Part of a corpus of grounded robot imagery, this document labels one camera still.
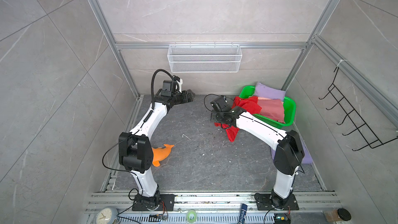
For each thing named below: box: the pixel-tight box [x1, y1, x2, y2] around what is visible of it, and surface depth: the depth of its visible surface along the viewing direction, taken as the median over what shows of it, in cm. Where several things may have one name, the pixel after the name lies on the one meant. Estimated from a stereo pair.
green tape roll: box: [186, 209, 198, 224], surface depth 71 cm
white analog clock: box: [95, 206, 119, 224], surface depth 68 cm
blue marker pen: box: [238, 203, 248, 224], surface depth 71 cm
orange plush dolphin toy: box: [151, 144, 175, 167], surface depth 87 cm
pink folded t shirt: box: [257, 96, 286, 124], surface depth 102 cm
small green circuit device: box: [274, 213, 291, 224], surface depth 72 cm
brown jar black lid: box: [323, 207, 352, 223], surface depth 65 cm
